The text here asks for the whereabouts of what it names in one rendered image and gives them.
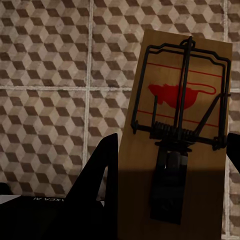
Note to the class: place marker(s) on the mousetrap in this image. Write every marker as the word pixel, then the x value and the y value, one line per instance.
pixel 172 154

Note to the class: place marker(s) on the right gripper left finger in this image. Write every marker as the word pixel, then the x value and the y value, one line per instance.
pixel 72 220

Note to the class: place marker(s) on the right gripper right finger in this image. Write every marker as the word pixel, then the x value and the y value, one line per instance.
pixel 233 151

